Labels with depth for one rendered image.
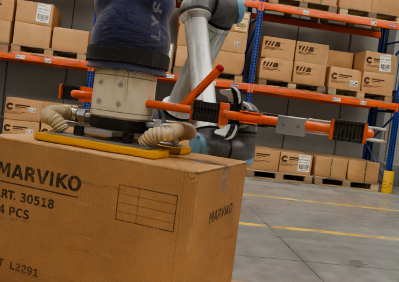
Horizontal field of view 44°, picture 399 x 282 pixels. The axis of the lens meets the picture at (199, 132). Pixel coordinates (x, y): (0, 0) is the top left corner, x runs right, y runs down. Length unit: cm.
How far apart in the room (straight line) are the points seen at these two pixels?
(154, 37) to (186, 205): 45
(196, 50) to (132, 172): 72
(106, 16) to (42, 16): 744
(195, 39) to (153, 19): 48
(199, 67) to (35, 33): 712
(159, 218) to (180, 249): 8
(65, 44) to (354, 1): 503
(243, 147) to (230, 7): 54
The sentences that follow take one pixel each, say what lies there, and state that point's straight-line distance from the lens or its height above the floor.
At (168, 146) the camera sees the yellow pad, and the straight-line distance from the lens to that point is 139.
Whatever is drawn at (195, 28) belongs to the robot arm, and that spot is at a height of 136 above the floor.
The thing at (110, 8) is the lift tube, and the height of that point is 130.
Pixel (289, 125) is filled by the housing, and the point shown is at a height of 107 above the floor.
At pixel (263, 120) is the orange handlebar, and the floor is 107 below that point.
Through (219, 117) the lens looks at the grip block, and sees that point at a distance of 126.
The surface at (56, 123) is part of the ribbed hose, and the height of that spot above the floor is 99.
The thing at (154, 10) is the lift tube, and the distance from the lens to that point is 133.
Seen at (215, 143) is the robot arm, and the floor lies 97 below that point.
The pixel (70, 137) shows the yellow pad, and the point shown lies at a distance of 131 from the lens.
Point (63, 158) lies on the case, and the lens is 125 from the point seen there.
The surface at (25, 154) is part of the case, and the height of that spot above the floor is 91.
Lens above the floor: 108
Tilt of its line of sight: 3 degrees down
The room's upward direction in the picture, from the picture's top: 7 degrees clockwise
